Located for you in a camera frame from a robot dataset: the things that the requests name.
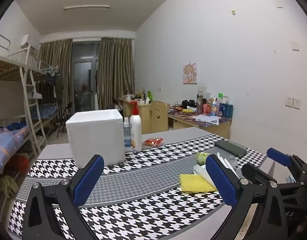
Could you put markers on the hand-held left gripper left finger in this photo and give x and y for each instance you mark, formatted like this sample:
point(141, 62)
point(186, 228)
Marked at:
point(89, 177)

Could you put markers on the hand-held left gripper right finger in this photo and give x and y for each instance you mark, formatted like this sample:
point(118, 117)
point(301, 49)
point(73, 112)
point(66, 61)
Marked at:
point(223, 182)

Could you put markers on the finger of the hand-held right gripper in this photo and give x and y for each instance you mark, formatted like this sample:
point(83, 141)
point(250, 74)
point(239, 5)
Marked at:
point(256, 172)
point(278, 155)

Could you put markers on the blue face mask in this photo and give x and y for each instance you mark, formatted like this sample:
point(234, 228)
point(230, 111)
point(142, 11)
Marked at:
point(290, 179)

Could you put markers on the yellow foam net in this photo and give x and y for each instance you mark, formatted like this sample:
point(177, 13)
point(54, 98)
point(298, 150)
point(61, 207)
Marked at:
point(193, 183)

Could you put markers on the floral tissue pack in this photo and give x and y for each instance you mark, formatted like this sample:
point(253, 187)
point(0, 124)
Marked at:
point(201, 158)

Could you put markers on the white foam box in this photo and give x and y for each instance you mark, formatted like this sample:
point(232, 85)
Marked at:
point(96, 135)

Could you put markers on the dark smartphone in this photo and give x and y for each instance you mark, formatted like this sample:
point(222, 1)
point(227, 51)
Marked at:
point(229, 148)

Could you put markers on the wooden desk with patterned cover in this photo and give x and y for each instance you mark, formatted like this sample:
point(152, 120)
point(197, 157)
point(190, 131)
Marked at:
point(218, 130)

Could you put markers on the clear spray bottle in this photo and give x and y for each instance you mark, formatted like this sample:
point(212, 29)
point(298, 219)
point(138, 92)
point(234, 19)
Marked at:
point(127, 135)

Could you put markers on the houndstooth table mat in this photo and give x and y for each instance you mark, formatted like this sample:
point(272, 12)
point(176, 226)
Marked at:
point(143, 205)

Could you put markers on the black folding chair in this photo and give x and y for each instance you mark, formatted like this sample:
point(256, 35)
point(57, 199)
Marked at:
point(62, 120)

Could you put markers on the white pump bottle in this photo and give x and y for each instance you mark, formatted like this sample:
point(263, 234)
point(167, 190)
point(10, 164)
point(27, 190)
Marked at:
point(136, 132)

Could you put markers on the printed papers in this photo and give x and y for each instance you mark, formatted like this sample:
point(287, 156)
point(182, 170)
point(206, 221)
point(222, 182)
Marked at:
point(208, 119)

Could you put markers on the red cloth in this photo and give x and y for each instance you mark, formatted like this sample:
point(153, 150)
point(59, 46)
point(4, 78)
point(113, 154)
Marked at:
point(18, 163)

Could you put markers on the red snack packet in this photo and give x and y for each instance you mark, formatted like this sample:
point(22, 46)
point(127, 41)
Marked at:
point(153, 142)

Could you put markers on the row of toiletry bottles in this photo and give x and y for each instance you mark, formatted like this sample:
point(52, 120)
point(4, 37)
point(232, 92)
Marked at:
point(216, 107)

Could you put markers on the cluttered wooden desk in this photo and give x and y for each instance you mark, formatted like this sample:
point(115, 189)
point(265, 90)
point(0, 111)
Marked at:
point(143, 120)

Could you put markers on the black headphones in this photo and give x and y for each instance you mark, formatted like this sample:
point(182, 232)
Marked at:
point(189, 103)

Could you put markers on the blue quilt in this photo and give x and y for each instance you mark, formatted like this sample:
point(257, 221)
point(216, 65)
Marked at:
point(8, 142)

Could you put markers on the wooden chair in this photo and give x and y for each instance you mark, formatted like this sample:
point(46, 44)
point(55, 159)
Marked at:
point(158, 117)

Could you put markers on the white bunk ladder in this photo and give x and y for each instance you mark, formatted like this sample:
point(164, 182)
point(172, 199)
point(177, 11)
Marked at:
point(33, 104)

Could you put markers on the green bag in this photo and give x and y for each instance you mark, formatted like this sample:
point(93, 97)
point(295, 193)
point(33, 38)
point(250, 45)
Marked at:
point(149, 96)

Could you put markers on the glass balcony door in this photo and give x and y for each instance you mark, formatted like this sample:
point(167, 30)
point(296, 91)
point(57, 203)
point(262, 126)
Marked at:
point(83, 75)

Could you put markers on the dark hanging clothes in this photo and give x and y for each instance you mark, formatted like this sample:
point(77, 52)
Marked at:
point(52, 80)

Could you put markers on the brown curtain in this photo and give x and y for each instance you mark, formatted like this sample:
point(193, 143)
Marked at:
point(116, 72)
point(58, 65)

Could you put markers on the white metal bunk bed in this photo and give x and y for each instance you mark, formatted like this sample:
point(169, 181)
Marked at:
point(8, 62)

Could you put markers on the white air conditioner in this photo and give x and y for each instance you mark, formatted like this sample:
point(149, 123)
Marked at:
point(25, 40)

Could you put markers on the ceiling light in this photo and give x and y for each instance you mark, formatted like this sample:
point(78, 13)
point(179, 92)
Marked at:
point(86, 7)

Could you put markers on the white light switch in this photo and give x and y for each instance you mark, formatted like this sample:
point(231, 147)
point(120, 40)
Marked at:
point(296, 103)

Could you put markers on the wall poster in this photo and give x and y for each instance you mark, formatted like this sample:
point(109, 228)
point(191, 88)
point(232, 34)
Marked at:
point(190, 73)

